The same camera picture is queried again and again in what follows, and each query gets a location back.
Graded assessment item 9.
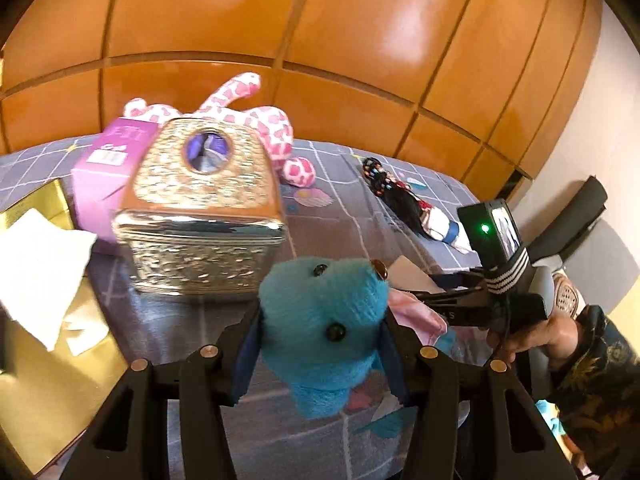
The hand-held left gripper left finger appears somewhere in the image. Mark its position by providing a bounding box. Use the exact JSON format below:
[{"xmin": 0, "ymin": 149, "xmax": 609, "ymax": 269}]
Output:
[{"xmin": 60, "ymin": 305, "xmax": 263, "ymax": 480}]

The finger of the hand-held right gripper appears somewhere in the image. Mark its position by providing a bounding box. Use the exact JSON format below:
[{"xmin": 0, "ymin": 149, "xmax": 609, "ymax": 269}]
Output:
[
  {"xmin": 430, "ymin": 269, "xmax": 487, "ymax": 292},
  {"xmin": 406, "ymin": 287, "xmax": 483, "ymax": 311}
]

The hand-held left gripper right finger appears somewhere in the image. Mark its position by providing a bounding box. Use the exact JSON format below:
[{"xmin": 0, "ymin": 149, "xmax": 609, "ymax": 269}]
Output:
[{"xmin": 382, "ymin": 310, "xmax": 571, "ymax": 480}]

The blue plush bear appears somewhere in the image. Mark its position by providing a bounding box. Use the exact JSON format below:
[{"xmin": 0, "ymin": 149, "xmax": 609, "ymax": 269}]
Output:
[{"xmin": 257, "ymin": 255, "xmax": 457, "ymax": 436}]

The black-haired doll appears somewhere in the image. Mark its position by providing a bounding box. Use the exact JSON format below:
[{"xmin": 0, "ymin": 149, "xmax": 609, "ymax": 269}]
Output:
[{"xmin": 361, "ymin": 156, "xmax": 436, "ymax": 237}]

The gold metal tray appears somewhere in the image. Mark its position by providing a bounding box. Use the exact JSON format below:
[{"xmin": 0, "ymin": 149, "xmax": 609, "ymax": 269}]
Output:
[{"xmin": 0, "ymin": 178, "xmax": 131, "ymax": 478}]

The white tissue sheet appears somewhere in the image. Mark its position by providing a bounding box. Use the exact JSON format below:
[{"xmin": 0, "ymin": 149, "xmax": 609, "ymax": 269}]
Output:
[{"xmin": 0, "ymin": 207, "xmax": 98, "ymax": 352}]

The person's right forearm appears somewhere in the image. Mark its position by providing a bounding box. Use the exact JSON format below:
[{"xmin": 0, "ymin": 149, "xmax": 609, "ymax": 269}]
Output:
[{"xmin": 542, "ymin": 305, "xmax": 640, "ymax": 478}]

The person's right hand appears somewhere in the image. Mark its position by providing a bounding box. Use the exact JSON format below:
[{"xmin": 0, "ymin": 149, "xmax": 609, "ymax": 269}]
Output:
[{"xmin": 500, "ymin": 310, "xmax": 583, "ymax": 363}]

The black grey chair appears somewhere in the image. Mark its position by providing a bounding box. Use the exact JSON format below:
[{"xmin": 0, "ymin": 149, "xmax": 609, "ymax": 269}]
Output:
[{"xmin": 527, "ymin": 175, "xmax": 632, "ymax": 313}]

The ornate silver tissue box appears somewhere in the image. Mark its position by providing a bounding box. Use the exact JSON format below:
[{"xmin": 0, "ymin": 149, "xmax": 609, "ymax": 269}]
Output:
[{"xmin": 111, "ymin": 116, "xmax": 287, "ymax": 297}]

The purple cardboard box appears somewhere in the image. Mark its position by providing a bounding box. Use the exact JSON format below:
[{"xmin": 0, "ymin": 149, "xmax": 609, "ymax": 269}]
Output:
[{"xmin": 70, "ymin": 116, "xmax": 161, "ymax": 256}]

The pink spotted plush giraffe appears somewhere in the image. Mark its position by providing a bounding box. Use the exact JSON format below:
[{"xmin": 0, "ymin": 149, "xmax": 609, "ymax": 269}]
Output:
[{"xmin": 123, "ymin": 72, "xmax": 317, "ymax": 188}]

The wooden panel headboard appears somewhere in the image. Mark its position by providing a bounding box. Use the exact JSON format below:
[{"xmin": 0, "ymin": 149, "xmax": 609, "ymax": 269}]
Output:
[{"xmin": 0, "ymin": 0, "xmax": 603, "ymax": 201}]

